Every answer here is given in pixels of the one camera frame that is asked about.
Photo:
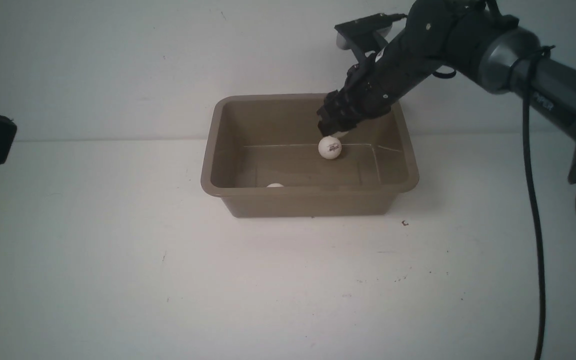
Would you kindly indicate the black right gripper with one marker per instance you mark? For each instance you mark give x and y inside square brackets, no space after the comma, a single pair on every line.
[417,49]

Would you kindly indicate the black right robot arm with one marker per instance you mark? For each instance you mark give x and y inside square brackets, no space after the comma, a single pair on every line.
[494,52]

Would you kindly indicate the tan plastic storage bin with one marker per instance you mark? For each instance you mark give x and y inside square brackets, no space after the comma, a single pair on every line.
[256,140]

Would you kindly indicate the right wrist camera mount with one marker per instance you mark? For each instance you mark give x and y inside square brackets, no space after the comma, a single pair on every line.
[367,34]

